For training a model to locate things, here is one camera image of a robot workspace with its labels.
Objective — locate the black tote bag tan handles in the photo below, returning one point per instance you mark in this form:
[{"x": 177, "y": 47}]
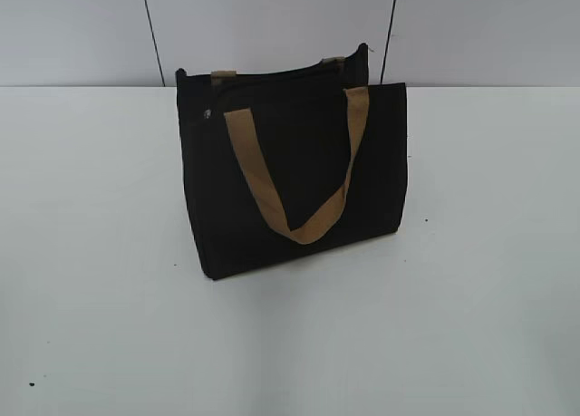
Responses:
[{"x": 279, "y": 166}]

